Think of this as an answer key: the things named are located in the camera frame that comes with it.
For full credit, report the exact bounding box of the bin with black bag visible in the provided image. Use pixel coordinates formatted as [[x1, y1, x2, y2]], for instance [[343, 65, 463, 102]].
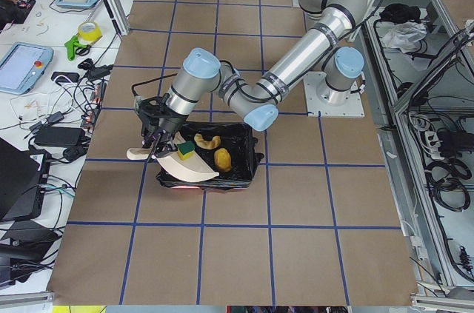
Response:
[[156, 122, 264, 190]]

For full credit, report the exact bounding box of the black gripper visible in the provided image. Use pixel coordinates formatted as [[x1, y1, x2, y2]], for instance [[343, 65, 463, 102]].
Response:
[[134, 94, 187, 161]]

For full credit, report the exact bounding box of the near teach pendant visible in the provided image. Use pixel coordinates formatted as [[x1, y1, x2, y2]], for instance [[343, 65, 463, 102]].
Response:
[[1, 42, 54, 95]]

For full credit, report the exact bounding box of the yellow tape roll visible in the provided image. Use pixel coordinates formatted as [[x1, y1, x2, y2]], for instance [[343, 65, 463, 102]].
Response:
[[78, 21, 102, 41]]

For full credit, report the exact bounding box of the yellow potato toy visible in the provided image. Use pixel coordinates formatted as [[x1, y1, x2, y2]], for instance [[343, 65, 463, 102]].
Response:
[[214, 148, 232, 172]]

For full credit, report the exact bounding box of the green clamp tool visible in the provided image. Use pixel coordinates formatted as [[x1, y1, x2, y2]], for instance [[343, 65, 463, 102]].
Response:
[[64, 34, 92, 61]]

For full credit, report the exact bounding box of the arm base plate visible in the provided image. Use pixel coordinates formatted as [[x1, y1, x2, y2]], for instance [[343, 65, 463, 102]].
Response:
[[303, 72, 365, 118]]

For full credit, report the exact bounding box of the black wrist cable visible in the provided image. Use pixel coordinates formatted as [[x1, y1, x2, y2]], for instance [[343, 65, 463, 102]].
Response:
[[131, 72, 178, 101]]

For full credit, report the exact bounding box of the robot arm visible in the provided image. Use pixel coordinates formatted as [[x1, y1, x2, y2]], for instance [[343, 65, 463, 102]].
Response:
[[134, 0, 368, 158]]

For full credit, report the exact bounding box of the beige plastic dustpan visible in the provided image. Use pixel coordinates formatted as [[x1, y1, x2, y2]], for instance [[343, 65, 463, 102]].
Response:
[[127, 132, 219, 183]]

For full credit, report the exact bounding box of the green yellow sponge piece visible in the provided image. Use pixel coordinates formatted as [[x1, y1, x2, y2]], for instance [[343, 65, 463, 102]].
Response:
[[176, 141, 196, 161]]

